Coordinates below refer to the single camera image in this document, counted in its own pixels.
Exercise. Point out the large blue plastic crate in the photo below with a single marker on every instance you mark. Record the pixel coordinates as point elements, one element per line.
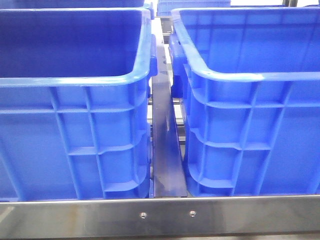
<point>74,87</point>

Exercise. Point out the metal shelf rack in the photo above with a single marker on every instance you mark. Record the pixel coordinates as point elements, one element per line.
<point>169,208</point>

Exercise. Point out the blue crate at right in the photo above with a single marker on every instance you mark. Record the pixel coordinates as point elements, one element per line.
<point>250,81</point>

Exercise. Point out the distant low blue crate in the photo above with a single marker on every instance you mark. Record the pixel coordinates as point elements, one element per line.
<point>164,7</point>

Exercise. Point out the blue crate behind left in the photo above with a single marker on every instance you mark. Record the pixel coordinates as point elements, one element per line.
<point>44,4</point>

